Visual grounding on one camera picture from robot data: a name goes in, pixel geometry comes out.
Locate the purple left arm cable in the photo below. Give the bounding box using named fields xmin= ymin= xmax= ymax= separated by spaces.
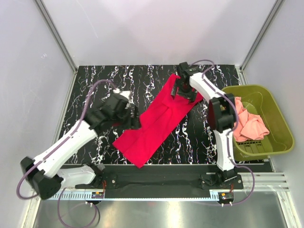
xmin=15 ymin=79 xmax=119 ymax=228

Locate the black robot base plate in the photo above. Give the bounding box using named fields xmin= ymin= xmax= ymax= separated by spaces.
xmin=75 ymin=163 xmax=244 ymax=199

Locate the olive green plastic bin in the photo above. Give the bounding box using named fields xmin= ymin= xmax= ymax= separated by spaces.
xmin=222 ymin=85 xmax=295 ymax=162

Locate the left small connector board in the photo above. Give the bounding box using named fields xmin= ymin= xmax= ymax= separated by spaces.
xmin=91 ymin=191 xmax=105 ymax=199

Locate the pink t shirt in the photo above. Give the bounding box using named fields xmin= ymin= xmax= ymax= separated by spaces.
xmin=233 ymin=97 xmax=270 ymax=143

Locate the right aluminium corner post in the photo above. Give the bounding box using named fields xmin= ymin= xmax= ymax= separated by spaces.
xmin=239 ymin=0 xmax=285 ymax=73

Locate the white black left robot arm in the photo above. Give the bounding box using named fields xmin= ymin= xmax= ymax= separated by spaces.
xmin=20 ymin=89 xmax=141 ymax=200

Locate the left aluminium corner post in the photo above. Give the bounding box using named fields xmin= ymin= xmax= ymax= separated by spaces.
xmin=33 ymin=0 xmax=78 ymax=74

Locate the small connector board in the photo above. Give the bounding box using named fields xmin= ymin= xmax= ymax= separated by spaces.
xmin=219 ymin=192 xmax=234 ymax=201
xmin=91 ymin=191 xmax=105 ymax=199

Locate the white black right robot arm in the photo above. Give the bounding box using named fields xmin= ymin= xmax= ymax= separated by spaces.
xmin=171 ymin=61 xmax=238 ymax=188

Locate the aluminium corner post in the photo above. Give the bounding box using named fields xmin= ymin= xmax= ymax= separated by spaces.
xmin=239 ymin=0 xmax=285 ymax=73
xmin=33 ymin=0 xmax=78 ymax=74

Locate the aluminium frame rail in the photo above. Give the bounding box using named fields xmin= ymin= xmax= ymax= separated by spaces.
xmin=42 ymin=173 xmax=289 ymax=201

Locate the right small connector board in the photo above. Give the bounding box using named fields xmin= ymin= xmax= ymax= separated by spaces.
xmin=219 ymin=192 xmax=234 ymax=201

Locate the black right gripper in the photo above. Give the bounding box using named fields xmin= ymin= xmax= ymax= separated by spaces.
xmin=171 ymin=78 xmax=197 ymax=104

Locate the red t shirt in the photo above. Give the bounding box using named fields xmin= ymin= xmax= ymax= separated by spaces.
xmin=113 ymin=74 xmax=203 ymax=168

